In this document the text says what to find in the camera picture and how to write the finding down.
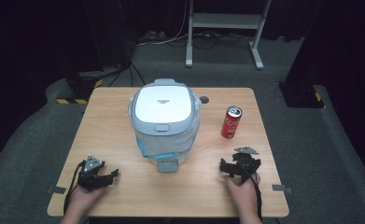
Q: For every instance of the person's left hand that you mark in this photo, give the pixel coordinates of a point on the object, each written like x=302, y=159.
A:
x=85, y=197

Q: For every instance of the grey metal stand frame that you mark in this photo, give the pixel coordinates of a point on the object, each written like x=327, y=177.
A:
x=225, y=21

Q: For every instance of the grey tape piece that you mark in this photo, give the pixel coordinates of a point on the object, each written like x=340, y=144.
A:
x=282, y=188
x=56, y=189

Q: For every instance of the translucent bin liner bag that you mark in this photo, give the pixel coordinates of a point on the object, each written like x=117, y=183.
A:
x=167, y=141

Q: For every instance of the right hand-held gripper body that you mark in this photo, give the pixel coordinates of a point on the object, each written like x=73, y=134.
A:
x=247, y=163

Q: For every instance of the red soda can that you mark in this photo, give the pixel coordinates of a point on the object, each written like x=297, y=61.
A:
x=231, y=124

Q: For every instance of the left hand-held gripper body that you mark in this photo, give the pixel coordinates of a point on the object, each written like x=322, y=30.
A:
x=91, y=182

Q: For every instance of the white grey pedal trash bin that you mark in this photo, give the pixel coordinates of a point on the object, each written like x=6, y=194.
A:
x=162, y=109

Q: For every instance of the person's right hand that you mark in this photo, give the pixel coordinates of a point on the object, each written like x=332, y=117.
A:
x=242, y=194

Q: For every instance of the black base with striped tape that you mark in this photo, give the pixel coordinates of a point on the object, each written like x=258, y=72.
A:
x=82, y=84
x=300, y=95

